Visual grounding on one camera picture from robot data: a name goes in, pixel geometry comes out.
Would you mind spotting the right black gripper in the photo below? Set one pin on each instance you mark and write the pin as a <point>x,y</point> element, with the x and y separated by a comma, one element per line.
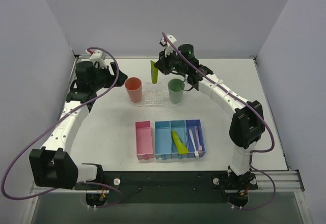
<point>163,64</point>

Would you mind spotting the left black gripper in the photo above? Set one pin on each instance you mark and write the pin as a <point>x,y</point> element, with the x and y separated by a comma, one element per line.
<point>112,74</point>

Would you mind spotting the yellow-green toothpaste tube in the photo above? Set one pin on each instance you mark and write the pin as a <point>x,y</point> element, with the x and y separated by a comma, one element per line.
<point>154,72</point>
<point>182,149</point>

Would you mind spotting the orange plastic cup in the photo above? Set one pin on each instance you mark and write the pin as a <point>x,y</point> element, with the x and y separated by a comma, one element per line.
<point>134,88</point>

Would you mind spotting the green plastic cup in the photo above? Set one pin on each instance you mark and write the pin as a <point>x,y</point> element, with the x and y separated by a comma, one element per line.
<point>176,88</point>

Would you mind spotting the clear textured plastic box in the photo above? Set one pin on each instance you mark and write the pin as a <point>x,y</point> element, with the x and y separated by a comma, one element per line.
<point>155,93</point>

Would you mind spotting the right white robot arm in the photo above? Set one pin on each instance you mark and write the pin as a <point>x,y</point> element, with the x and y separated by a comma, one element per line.
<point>246,128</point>

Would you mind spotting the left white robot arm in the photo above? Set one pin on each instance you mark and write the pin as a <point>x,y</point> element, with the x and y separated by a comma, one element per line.
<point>52,165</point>

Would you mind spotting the clear textured oval tray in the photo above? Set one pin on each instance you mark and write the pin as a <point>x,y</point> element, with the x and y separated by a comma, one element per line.
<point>142,103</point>

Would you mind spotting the pink toothbrush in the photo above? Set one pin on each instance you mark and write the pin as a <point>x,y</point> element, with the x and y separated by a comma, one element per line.
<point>198,139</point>

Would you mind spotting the white toothbrush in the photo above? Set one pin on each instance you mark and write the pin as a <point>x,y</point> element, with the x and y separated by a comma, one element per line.
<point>193,143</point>

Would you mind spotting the light blue bin middle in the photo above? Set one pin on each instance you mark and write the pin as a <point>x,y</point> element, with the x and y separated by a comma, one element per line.
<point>180,127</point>

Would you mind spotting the light blue bin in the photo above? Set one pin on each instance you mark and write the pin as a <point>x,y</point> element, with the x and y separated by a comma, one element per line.
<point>163,145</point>
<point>180,127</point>

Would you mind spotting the purple-blue storage bin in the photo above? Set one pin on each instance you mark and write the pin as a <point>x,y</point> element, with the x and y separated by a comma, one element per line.
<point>195,140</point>

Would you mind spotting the pink storage bin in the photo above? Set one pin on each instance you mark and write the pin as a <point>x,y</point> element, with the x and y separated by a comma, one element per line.
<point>144,143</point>

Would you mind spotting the light blue bin left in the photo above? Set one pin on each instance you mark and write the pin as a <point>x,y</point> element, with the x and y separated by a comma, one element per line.
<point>163,145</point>

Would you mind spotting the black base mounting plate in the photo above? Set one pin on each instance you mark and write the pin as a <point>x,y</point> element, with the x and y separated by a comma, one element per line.
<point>172,187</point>

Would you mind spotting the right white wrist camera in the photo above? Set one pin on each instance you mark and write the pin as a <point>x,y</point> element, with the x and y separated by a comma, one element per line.
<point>168,43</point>

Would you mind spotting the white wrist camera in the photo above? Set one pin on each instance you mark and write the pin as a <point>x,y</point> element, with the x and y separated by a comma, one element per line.
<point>168,43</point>
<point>97,57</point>

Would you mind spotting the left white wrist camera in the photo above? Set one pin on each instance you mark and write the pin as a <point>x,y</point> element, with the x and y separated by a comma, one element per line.
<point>97,57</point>

